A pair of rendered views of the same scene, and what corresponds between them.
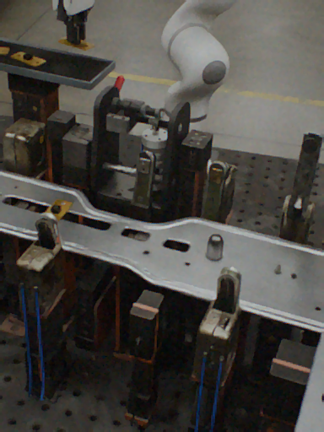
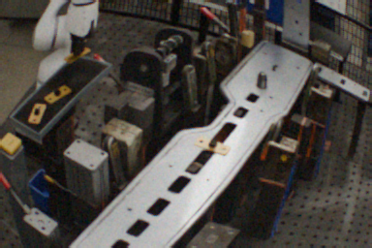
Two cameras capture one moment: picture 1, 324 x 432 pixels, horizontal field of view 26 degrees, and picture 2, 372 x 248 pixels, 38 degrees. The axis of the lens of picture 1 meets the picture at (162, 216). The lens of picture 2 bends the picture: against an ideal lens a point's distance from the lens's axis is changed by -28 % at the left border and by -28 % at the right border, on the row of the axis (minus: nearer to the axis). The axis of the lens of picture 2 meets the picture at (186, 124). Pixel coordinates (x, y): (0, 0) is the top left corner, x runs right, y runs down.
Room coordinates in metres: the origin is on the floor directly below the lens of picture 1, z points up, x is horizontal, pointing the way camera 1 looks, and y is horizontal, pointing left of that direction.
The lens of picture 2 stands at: (1.12, 1.63, 2.02)
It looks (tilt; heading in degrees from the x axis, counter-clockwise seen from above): 34 degrees down; 275
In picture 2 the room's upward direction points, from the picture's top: 6 degrees clockwise
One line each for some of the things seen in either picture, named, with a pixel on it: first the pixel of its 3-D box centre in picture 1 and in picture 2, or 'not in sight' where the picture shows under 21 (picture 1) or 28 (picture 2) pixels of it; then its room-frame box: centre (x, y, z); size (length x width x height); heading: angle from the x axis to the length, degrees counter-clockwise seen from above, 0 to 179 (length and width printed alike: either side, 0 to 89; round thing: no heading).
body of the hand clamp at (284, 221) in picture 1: (287, 271); (224, 84); (1.18, -0.28, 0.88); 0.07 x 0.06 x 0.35; 161
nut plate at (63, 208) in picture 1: (56, 209); (212, 144); (1.17, 0.22, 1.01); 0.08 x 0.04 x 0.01; 162
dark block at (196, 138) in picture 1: (190, 218); not in sight; (1.30, -0.06, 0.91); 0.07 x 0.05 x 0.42; 161
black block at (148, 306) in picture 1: (145, 361); (294, 159); (0.92, 0.02, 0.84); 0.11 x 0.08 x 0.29; 161
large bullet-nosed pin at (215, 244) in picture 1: (214, 247); (262, 80); (1.06, -0.10, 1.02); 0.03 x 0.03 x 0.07
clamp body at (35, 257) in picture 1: (44, 321); (271, 192); (0.99, 0.22, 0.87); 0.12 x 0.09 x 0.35; 161
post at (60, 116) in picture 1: (64, 189); (114, 167); (1.41, 0.24, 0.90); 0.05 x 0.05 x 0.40; 71
